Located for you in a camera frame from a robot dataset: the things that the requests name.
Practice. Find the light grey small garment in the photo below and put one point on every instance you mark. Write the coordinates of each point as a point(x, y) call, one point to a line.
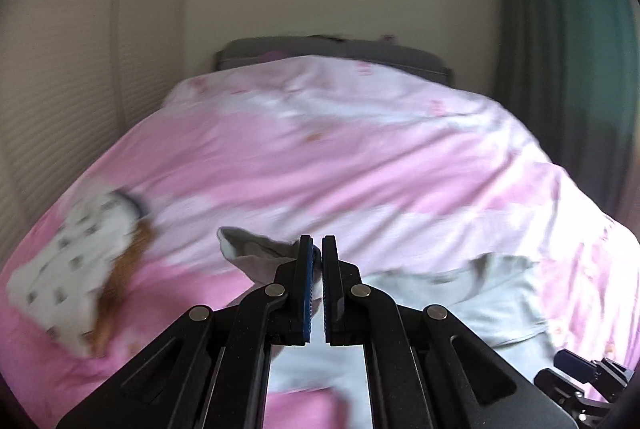
point(495, 296)

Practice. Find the white louvered closet door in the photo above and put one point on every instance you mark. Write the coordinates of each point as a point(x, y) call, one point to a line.
point(75, 76)

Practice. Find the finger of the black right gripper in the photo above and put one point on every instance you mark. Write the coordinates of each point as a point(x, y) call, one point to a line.
point(556, 386)
point(572, 364)

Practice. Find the pink floral bed cover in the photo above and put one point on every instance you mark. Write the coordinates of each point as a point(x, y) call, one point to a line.
point(407, 175)

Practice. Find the white patterned folded garment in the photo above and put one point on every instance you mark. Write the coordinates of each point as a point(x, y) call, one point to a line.
point(59, 287)

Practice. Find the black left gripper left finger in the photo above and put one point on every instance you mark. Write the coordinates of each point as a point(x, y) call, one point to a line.
point(294, 311)

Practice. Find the green curtain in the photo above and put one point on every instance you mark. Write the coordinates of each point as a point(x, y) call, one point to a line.
point(569, 70)

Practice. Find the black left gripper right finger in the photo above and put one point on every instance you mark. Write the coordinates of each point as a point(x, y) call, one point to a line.
point(341, 326)

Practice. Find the grey headboard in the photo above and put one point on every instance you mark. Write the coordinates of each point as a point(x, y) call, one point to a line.
point(259, 50)

